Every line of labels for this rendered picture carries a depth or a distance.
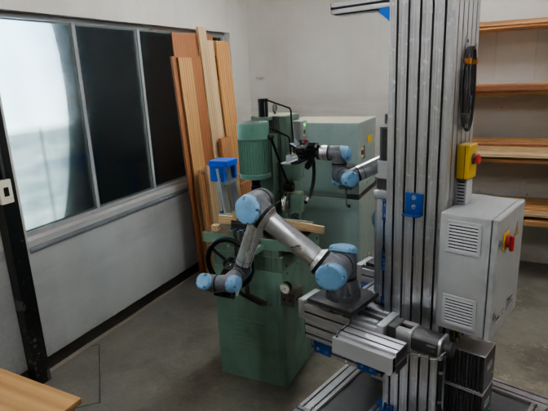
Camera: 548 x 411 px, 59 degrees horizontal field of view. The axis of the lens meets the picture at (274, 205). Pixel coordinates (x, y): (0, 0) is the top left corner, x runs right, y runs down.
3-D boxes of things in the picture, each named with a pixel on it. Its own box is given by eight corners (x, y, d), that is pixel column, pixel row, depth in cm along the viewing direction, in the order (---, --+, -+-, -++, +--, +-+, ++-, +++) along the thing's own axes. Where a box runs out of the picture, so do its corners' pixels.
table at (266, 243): (193, 246, 270) (192, 236, 268) (222, 230, 296) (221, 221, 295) (293, 260, 244) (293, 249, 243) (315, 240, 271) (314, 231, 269)
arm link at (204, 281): (209, 290, 211) (192, 289, 214) (221, 293, 221) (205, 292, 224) (211, 271, 213) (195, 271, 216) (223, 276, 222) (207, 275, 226)
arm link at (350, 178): (440, 153, 230) (348, 194, 226) (429, 150, 240) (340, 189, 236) (435, 130, 226) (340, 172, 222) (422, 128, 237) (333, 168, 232)
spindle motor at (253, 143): (234, 179, 268) (230, 123, 259) (249, 174, 283) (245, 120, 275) (262, 182, 260) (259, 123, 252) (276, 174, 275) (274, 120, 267)
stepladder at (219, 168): (229, 312, 374) (203, 162, 349) (245, 298, 396) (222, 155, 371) (247, 314, 367) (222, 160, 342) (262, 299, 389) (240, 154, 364)
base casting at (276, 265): (212, 263, 279) (211, 249, 277) (258, 233, 329) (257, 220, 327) (283, 274, 261) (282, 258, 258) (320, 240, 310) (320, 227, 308)
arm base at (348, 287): (367, 293, 210) (367, 271, 207) (348, 306, 199) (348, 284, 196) (338, 285, 219) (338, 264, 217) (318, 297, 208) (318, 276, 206)
